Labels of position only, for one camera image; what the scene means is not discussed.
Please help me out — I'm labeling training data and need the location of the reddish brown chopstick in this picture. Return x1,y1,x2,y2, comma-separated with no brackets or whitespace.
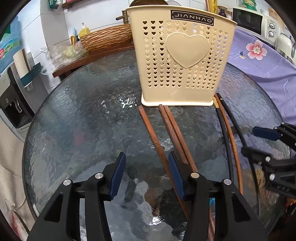
214,93,243,195

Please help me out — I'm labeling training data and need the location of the brown wooden chopstick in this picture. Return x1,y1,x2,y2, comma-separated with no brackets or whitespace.
159,105,188,164
164,105,198,172
138,106,189,219

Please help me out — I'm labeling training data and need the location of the white microwave oven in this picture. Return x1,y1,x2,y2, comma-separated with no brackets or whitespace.
232,7,280,45

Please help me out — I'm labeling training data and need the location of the wooden side table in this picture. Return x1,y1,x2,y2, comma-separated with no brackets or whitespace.
52,42,134,80

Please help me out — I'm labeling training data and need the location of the black gold-tipped chopstick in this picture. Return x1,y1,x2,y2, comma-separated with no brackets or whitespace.
213,97,234,181

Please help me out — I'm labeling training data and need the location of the beige heart utensil holder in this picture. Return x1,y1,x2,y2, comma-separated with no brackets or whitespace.
127,5,236,106

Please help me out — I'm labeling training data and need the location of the yellow soap dispenser bottle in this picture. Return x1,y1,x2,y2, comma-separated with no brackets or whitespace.
79,23,90,39

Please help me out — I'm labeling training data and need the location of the thin brown chopstick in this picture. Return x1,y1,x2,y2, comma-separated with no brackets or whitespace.
217,93,261,217

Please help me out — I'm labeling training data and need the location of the woven wicker basket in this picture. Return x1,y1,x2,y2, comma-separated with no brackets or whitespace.
80,24,132,52

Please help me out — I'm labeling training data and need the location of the white electric kettle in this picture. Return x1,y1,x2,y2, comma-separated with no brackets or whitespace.
275,33,296,65

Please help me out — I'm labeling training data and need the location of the clear plastic bag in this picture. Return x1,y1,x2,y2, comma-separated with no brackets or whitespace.
41,45,88,75

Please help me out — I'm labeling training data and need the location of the purple floral cloth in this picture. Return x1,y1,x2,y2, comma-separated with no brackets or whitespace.
228,29,295,125

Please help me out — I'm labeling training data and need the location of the water dispenser machine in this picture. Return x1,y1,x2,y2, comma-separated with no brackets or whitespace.
1,63,35,142

